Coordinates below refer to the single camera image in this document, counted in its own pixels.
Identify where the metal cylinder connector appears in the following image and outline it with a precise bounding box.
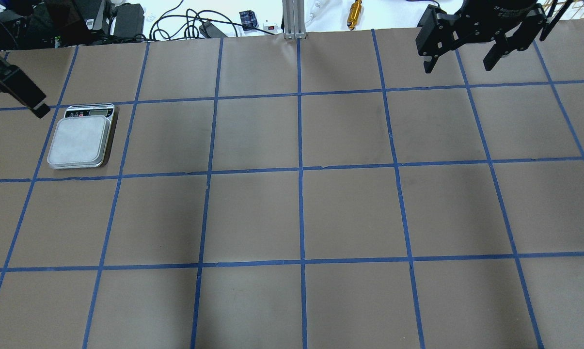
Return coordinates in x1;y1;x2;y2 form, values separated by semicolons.
346;0;362;31

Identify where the aluminium frame post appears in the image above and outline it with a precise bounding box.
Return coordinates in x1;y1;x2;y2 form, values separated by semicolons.
281;0;306;40

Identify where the black electronics pile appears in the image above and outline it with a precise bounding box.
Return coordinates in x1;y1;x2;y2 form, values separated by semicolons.
0;0;113;51

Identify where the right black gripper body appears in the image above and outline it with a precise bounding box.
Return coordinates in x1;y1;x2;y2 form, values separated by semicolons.
454;0;548;47

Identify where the silver digital kitchen scale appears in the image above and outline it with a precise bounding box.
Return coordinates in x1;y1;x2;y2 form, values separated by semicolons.
47;103;115;170

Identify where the black cable bundle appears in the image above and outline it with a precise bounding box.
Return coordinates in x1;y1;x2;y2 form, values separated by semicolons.
149;0;278;42

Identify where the white red switch box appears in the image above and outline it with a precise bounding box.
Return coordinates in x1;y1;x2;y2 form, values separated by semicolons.
262;21;279;34

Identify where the small dark blue box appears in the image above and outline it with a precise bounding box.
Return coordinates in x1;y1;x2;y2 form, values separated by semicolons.
239;10;258;32

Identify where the black power adapter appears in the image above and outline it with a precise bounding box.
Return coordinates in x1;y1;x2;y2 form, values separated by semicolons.
112;3;145;38

